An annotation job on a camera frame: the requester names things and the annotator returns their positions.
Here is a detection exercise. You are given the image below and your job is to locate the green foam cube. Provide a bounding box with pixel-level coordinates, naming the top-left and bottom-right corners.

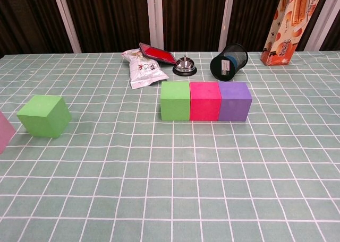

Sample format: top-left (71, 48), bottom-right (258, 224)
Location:
top-left (16, 95), bottom-right (72, 139)
top-left (160, 81), bottom-right (191, 121)

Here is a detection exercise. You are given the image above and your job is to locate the magenta foam cube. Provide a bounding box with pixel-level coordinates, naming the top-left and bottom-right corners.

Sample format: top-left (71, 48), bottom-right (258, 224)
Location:
top-left (189, 81), bottom-right (223, 122)

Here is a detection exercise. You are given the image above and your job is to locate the purple foam cube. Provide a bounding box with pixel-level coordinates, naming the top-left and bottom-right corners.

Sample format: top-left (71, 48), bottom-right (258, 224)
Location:
top-left (218, 82), bottom-right (253, 123)

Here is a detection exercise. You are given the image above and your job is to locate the white snack bag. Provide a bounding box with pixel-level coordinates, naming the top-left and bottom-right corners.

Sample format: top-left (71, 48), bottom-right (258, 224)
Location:
top-left (121, 48), bottom-right (170, 90)

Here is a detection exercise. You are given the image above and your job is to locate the silver call bell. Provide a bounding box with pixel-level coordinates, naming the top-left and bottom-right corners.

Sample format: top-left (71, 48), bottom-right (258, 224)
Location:
top-left (172, 55), bottom-right (198, 76)

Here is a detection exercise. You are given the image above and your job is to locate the red ink pad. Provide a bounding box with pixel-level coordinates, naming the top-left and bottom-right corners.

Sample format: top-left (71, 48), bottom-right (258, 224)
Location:
top-left (139, 42), bottom-right (177, 65)

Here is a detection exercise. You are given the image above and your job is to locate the black mesh pen holder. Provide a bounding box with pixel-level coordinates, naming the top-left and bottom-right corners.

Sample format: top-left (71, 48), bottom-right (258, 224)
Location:
top-left (210, 43), bottom-right (249, 82)

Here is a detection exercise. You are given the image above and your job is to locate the green checkered tablecloth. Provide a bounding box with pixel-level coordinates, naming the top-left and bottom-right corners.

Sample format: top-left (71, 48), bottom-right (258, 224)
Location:
top-left (0, 50), bottom-right (340, 242)

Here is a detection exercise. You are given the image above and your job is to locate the blue roll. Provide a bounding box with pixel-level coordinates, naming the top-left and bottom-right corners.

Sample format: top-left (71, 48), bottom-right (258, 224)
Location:
top-left (225, 55), bottom-right (239, 71)

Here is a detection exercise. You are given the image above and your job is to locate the dark pleated curtain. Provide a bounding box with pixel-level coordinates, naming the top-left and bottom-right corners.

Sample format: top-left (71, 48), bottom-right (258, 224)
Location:
top-left (0, 0), bottom-right (340, 58)

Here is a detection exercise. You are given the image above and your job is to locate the orange biscuit box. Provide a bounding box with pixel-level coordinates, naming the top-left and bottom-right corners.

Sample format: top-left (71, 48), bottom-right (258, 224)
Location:
top-left (260, 0), bottom-right (321, 66)

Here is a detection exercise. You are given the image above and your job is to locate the light pink foam cube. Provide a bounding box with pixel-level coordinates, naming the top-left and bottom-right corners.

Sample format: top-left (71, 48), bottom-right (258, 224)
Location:
top-left (0, 111), bottom-right (16, 154)

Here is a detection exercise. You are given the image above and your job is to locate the white frame post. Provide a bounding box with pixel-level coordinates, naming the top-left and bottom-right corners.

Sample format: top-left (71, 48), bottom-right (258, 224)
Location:
top-left (51, 0), bottom-right (82, 54)
top-left (146, 0), bottom-right (164, 50)
top-left (309, 0), bottom-right (340, 51)
top-left (218, 0), bottom-right (236, 51)

